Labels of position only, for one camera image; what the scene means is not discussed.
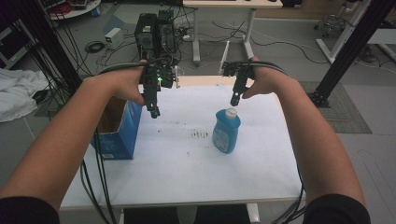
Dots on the white desk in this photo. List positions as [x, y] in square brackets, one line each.
[230, 3]

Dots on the white table sheet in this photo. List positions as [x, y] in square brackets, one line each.
[186, 168]

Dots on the person's left hand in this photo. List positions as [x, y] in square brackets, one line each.
[124, 82]

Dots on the office chair base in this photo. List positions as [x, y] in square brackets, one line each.
[330, 23]

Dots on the black metal stand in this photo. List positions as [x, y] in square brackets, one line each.
[351, 49]
[53, 46]

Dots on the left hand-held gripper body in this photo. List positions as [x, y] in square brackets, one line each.
[155, 76]

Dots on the grey floor mat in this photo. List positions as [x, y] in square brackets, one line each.
[345, 109]

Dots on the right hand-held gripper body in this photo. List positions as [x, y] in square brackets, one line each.
[240, 71]

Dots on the black equipment rack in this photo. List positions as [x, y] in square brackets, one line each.
[12, 43]

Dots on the white cloth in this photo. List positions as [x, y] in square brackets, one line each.
[17, 93]

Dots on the small white box device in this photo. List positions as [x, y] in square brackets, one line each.
[113, 38]

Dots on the round white table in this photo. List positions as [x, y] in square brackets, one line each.
[77, 11]

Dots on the white metal stand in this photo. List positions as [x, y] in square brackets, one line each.
[342, 34]

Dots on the person's legs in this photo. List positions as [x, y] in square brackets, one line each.
[186, 214]

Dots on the blue cardboard box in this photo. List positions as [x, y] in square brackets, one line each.
[121, 133]

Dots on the blue detergent bottle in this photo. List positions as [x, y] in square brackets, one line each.
[225, 132]

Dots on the person's right hand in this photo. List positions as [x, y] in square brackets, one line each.
[269, 81]

